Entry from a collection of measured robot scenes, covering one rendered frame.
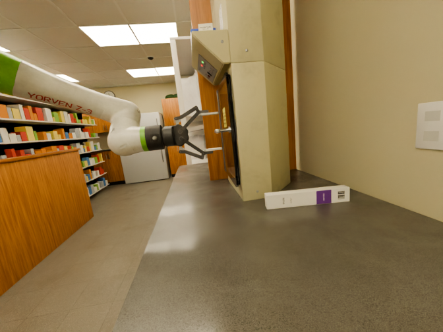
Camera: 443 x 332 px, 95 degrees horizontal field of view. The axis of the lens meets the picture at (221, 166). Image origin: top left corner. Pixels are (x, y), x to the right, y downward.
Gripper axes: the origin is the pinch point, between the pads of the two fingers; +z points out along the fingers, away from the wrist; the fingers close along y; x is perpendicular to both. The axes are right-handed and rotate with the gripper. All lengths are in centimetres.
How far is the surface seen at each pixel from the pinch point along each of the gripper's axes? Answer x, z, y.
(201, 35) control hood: -10.9, -2.9, 29.6
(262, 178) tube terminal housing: -10.7, 13.2, -18.2
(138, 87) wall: 544, -144, 139
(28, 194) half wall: 154, -189, -46
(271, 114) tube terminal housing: -8.1, 19.3, 3.9
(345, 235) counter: -41, 22, -26
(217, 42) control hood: -10.9, 2.0, 27.3
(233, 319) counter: -55, -7, -26
